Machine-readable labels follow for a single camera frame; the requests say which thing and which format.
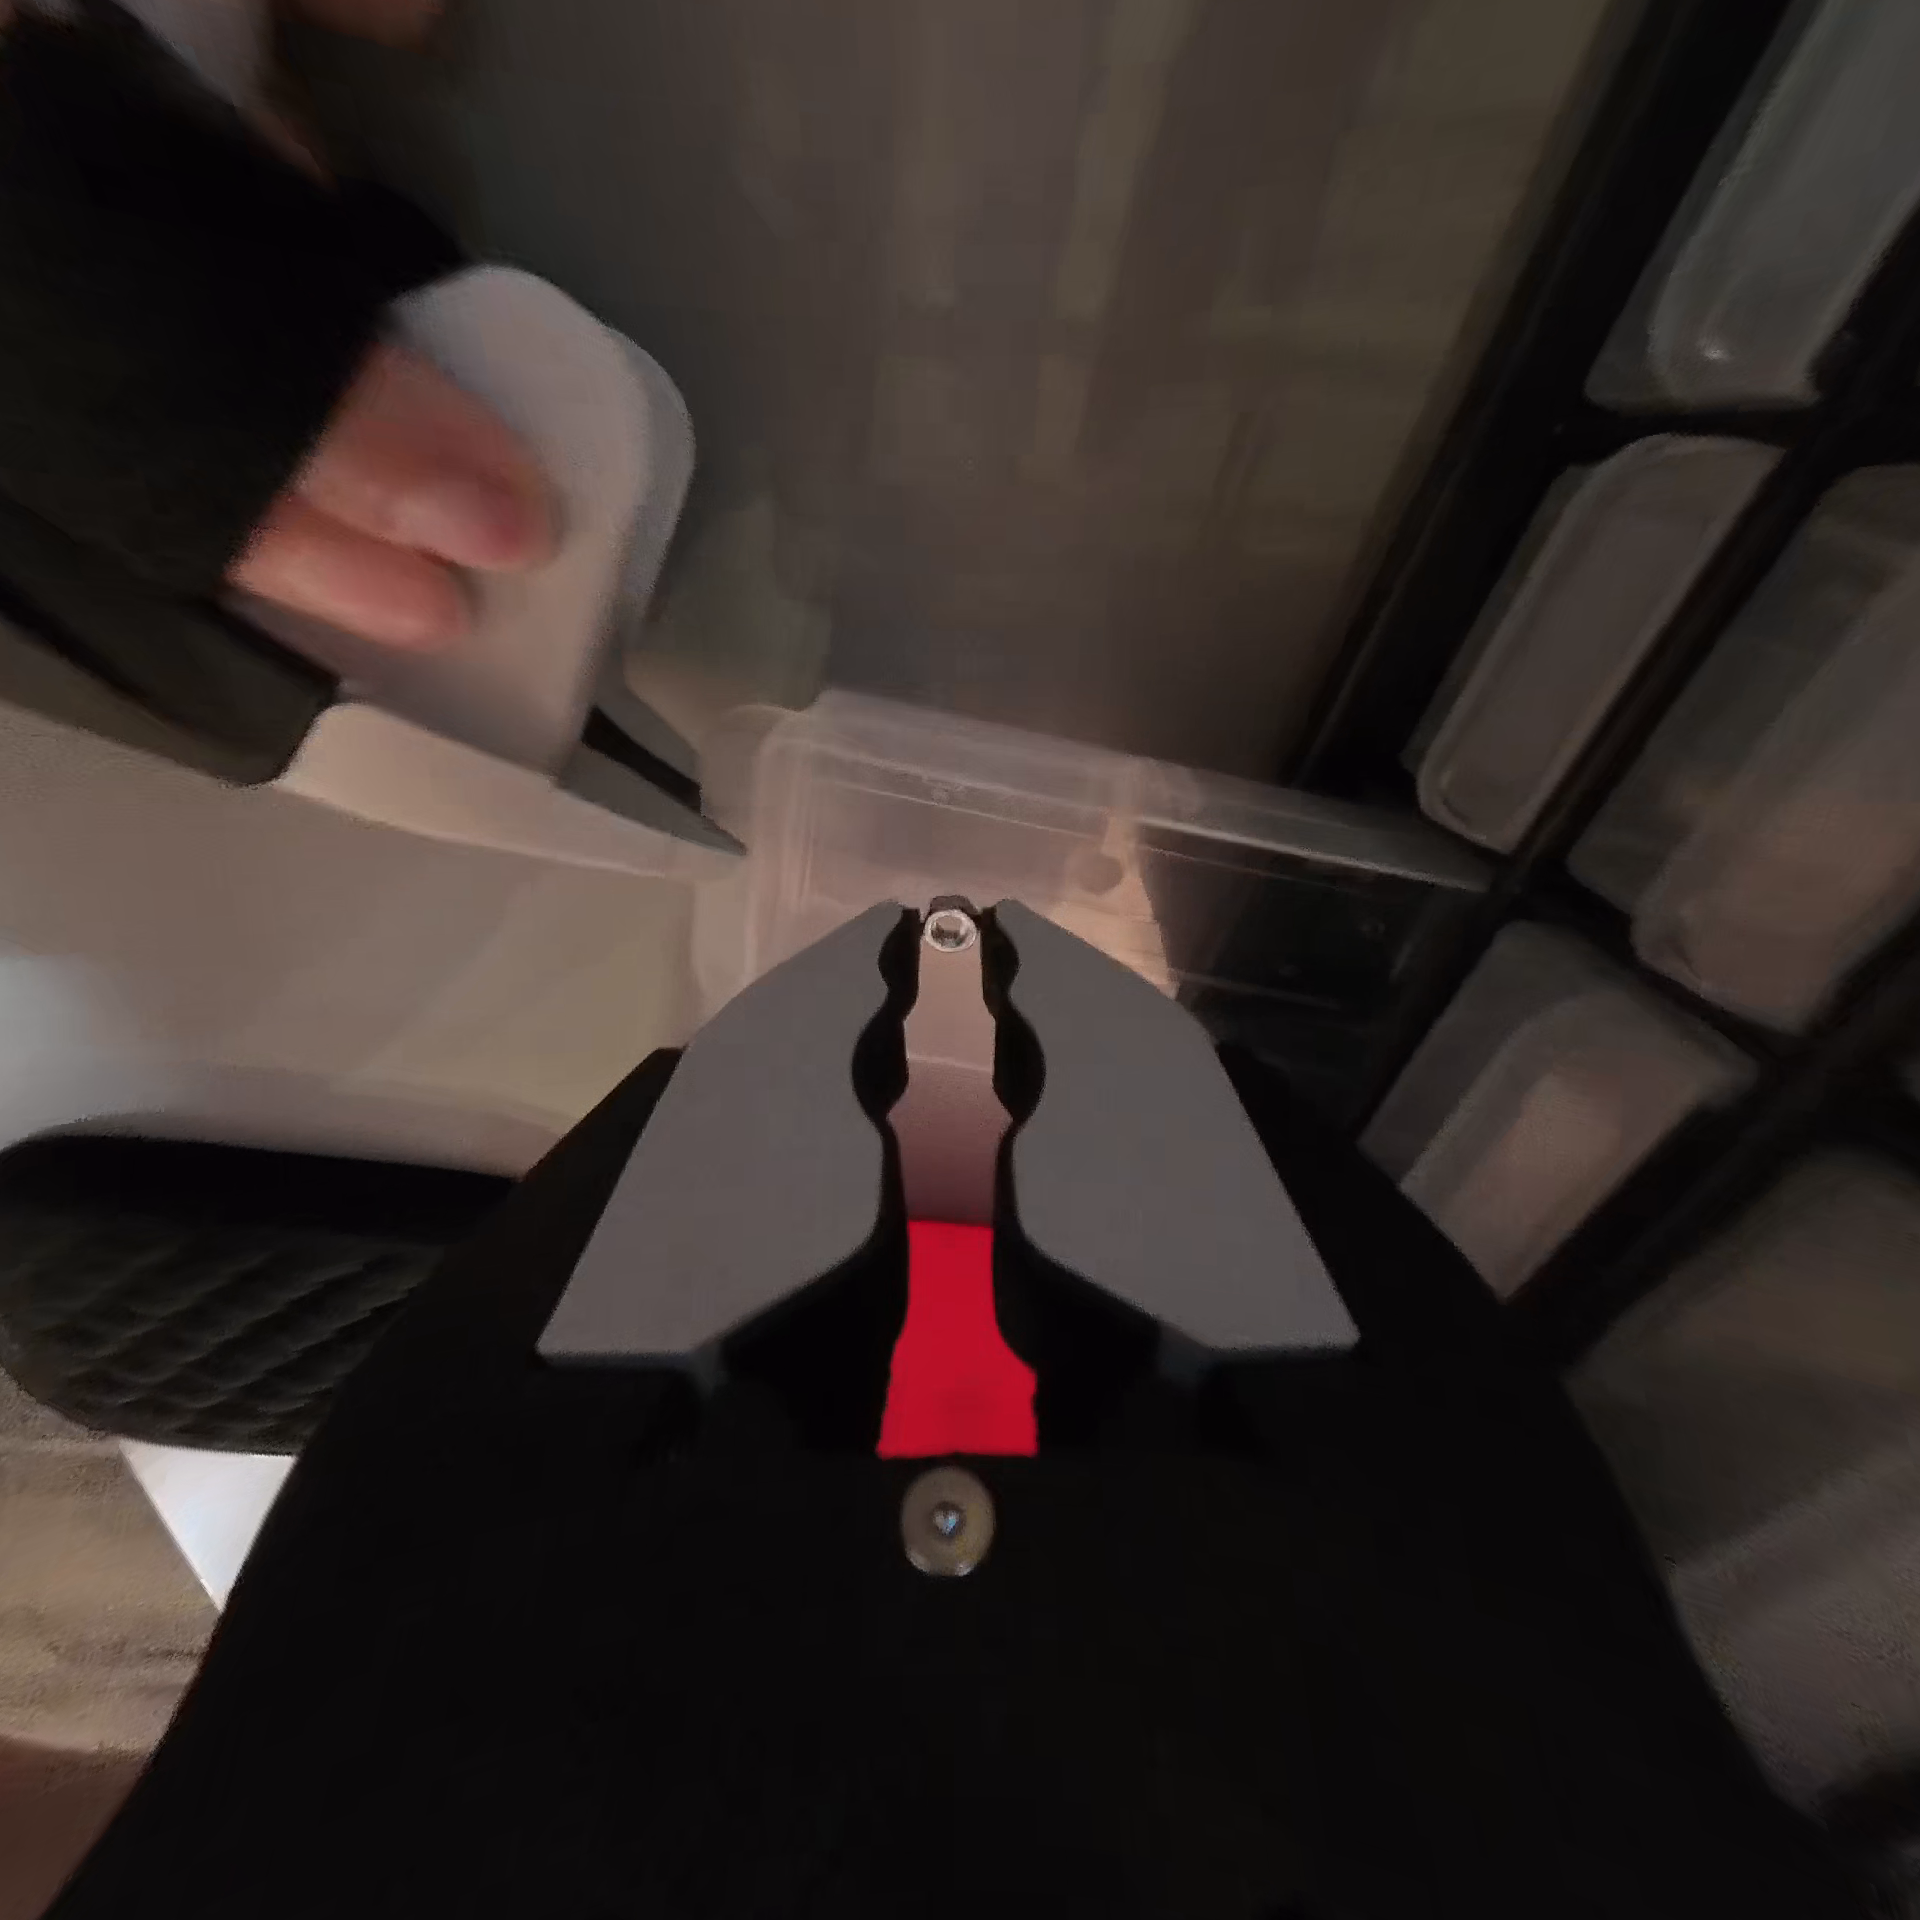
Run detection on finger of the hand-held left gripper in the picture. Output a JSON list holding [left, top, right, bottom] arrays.
[[277, 702, 752, 889]]

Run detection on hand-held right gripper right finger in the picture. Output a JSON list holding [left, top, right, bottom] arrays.
[[990, 897, 1360, 1360]]

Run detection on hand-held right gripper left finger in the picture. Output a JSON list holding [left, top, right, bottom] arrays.
[[536, 900, 920, 1369]]

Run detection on red storage bin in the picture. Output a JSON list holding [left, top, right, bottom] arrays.
[[873, 1218, 1043, 1461]]

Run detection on clear plastic drawer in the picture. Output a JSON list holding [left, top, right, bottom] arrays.
[[748, 688, 1502, 1029]]

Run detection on black drawer cabinet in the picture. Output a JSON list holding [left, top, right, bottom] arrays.
[[1169, 0, 1920, 1360]]

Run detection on rows of clear drawers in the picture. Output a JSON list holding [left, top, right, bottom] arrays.
[[1357, 0, 1920, 1310]]

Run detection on person's left hand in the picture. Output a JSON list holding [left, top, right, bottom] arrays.
[[222, 348, 569, 645]]

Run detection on black mesh office chair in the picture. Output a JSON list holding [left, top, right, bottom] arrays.
[[0, 1131, 519, 1453]]

